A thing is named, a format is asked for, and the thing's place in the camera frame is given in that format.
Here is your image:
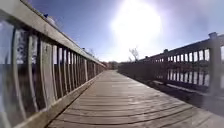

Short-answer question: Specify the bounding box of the wooden railing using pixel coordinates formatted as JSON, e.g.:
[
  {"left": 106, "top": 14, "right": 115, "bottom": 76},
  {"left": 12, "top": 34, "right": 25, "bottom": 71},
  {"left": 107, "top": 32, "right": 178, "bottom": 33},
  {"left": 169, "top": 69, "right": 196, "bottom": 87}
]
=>
[
  {"left": 117, "top": 31, "right": 224, "bottom": 97},
  {"left": 0, "top": 0, "right": 108, "bottom": 128}
]

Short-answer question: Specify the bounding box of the bare tree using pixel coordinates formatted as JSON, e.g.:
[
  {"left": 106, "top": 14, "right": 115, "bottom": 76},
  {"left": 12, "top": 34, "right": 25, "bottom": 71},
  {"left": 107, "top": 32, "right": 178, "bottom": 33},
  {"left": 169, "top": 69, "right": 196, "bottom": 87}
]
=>
[{"left": 128, "top": 46, "right": 140, "bottom": 63}]

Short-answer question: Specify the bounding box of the wooden plank boardwalk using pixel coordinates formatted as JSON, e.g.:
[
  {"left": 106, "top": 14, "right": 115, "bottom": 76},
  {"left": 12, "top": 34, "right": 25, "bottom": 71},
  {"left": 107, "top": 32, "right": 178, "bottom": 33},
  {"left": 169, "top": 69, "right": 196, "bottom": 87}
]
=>
[{"left": 46, "top": 69, "right": 224, "bottom": 128}]

